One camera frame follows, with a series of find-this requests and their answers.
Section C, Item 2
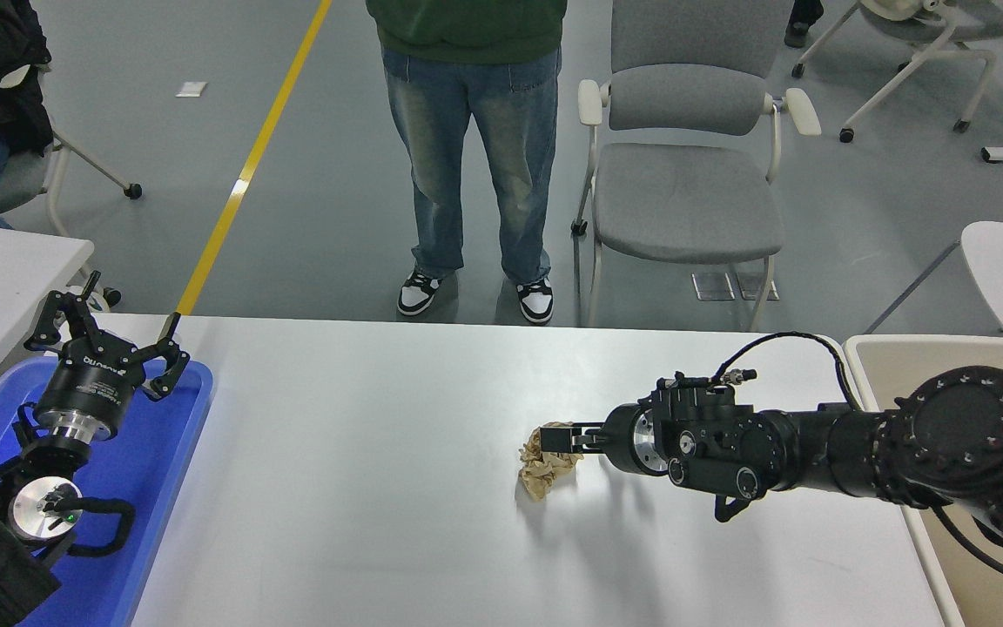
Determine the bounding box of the large pale bin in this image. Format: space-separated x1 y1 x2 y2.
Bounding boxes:
843 335 1003 627

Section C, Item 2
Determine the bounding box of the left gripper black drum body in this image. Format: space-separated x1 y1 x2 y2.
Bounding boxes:
35 339 147 433

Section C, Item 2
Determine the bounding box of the grey chair with white legs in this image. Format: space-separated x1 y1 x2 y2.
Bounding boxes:
0 65 144 238

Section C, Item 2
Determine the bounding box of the white-framed wheeled chair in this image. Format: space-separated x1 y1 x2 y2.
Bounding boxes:
791 0 1003 145

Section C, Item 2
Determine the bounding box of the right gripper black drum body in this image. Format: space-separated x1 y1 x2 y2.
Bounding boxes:
601 402 656 476

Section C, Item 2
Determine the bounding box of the tan paper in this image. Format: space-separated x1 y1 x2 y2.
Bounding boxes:
519 422 585 503

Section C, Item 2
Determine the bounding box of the grey padded armchair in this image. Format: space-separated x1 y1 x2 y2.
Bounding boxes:
571 0 823 334

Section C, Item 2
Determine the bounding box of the blue plastic tray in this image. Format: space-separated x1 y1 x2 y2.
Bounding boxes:
0 355 215 627

